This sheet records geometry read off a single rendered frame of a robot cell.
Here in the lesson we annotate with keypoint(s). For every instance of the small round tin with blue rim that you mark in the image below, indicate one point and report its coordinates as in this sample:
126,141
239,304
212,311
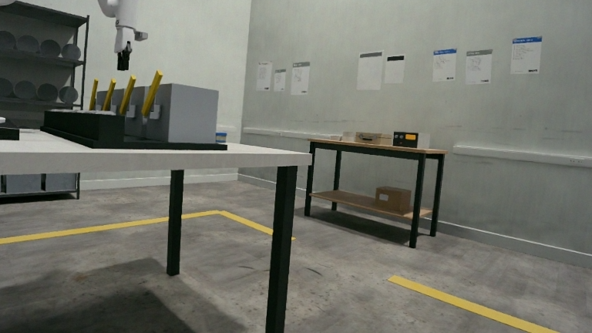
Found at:
221,137

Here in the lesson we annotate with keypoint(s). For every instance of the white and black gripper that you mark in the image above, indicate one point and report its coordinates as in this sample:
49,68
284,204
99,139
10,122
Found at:
123,44

